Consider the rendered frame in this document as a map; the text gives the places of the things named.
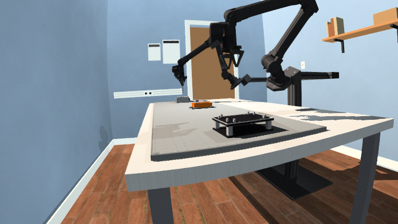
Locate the orange tube rack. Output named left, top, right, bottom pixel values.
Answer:
left=192, top=102, right=212, bottom=108

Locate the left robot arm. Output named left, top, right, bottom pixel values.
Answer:
left=208, top=0, right=319, bottom=87

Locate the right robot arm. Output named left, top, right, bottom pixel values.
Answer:
left=172, top=40, right=240, bottom=86

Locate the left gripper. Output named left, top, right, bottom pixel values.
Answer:
left=220, top=35, right=244, bottom=69

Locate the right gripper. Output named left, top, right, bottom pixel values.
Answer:
left=177, top=76, right=187, bottom=86

